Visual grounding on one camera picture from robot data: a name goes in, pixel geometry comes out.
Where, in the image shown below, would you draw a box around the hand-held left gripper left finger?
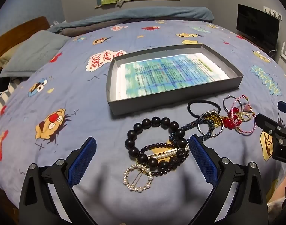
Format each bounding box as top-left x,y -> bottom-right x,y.
18,136 -> 98,225

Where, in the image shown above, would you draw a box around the straight pearl hair clip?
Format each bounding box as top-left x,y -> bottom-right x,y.
146,146 -> 190,160

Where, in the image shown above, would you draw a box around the wooden headboard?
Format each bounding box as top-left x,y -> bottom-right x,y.
0,16 -> 51,74

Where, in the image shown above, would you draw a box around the thin grey cord bracelet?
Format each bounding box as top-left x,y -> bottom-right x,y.
223,95 -> 242,116

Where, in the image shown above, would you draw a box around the blue duvet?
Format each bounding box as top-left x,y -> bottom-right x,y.
48,7 -> 215,34

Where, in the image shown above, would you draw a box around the black hair tie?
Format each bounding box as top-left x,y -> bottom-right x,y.
187,100 -> 221,118

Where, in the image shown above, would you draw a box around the blue cartoon printed blanket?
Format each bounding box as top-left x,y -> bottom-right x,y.
0,20 -> 286,225

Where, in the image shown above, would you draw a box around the round pearl hair clip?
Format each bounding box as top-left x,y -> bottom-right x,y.
123,164 -> 154,193

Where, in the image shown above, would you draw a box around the pink cord bracelet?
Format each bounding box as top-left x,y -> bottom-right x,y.
230,95 -> 257,136

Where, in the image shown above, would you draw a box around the grey white striped cloth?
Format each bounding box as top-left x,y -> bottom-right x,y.
0,83 -> 16,122

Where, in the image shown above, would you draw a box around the grey blue pillow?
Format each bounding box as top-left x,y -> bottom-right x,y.
0,30 -> 71,78

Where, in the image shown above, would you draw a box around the grey blanket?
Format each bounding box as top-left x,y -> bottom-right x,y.
61,22 -> 129,38

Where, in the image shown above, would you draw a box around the large black bead bracelet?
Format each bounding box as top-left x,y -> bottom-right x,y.
125,117 -> 189,172

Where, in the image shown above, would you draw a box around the yellowish pillow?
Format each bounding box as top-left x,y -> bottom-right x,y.
0,44 -> 20,68

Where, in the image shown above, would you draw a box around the blue beaded bracelet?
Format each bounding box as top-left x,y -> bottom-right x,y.
169,114 -> 224,143

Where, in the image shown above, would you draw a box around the printed paper sheet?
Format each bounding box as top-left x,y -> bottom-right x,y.
116,53 -> 229,100

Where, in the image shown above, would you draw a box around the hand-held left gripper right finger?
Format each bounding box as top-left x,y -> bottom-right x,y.
188,135 -> 268,225

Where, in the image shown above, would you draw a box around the small dark bead bracelet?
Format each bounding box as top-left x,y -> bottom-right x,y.
135,142 -> 188,177

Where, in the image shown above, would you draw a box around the white wall hooks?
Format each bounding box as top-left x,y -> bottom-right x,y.
263,5 -> 283,21

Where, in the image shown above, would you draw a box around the silver bangle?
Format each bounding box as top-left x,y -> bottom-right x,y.
197,111 -> 224,138

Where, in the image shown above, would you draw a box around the black television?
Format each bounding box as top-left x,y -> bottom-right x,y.
236,4 -> 280,50

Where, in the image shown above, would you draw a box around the shallow grey cardboard box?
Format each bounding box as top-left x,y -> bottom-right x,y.
106,43 -> 244,116

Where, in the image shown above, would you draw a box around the red bead gold charm bracelet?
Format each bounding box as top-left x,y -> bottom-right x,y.
221,106 -> 251,132

